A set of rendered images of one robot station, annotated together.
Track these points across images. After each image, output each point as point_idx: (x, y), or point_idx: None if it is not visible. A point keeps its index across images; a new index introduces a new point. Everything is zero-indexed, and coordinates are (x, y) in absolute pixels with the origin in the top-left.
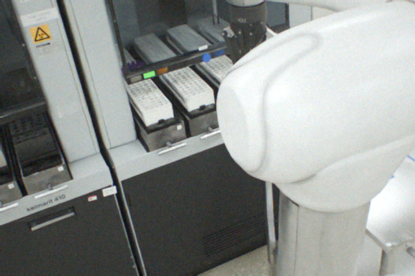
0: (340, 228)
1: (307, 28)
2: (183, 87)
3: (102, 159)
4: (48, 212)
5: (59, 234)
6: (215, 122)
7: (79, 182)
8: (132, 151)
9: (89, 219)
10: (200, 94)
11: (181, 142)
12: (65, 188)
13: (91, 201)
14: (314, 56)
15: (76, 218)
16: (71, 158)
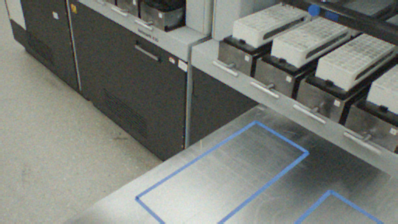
0: None
1: None
2: (295, 33)
3: (197, 39)
4: (148, 43)
5: (149, 68)
6: (281, 84)
7: (168, 38)
8: (214, 50)
9: (166, 75)
10: (288, 45)
11: (244, 76)
12: (149, 29)
13: (170, 62)
14: None
15: (160, 66)
16: (187, 22)
